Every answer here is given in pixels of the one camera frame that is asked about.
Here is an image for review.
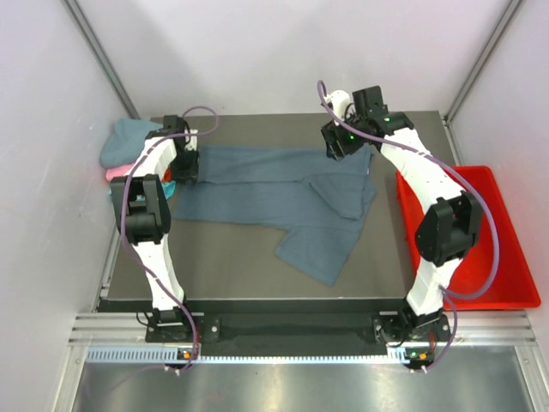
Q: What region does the slate blue t shirt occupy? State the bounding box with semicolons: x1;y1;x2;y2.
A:
172;145;376;286

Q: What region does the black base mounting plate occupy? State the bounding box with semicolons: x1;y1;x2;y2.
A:
144;312;454;345

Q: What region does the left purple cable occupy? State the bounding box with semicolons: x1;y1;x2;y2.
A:
121;106;220;373

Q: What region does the red plastic bin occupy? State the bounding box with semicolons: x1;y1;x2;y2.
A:
396;166;540;311

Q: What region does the folded orange t shirt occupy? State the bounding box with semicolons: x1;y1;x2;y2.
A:
162;168;172;182

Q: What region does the purple cable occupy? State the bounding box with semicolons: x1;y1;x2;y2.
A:
316;80;501;373
121;106;220;373

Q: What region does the folded grey-blue t shirt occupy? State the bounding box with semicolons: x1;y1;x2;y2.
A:
100;118;162;169

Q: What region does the right corner aluminium post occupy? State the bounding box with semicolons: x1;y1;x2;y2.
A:
443;0;525;124

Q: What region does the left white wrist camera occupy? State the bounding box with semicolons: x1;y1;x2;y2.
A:
181;129;198;152

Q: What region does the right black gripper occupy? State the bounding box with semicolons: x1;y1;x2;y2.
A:
320;109;366;162

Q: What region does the corner aluminium post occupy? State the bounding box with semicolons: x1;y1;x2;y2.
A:
61;0;141;119
443;0;525;124

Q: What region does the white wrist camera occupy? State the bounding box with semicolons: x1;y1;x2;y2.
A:
181;129;198;152
325;90;355;120

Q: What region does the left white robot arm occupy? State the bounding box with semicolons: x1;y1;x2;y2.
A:
110;115;200;343

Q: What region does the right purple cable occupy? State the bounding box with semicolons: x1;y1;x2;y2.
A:
316;80;501;373

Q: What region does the folded pink t shirt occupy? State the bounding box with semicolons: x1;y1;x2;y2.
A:
106;163;135;182

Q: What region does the left corner aluminium post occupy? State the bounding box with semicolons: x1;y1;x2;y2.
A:
61;0;141;119

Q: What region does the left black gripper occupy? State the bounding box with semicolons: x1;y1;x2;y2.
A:
169;146;200;185

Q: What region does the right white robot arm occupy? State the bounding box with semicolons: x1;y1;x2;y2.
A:
317;82;483;342

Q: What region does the aluminium frame rail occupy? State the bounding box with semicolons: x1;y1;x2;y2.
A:
69;311;536;346

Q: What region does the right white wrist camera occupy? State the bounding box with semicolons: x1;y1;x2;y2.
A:
325;90;355;120

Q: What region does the grey slotted cable duct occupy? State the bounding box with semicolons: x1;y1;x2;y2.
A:
86;346;433;366

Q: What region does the folded turquoise t shirt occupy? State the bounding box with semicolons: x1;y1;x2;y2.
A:
161;181;177;200

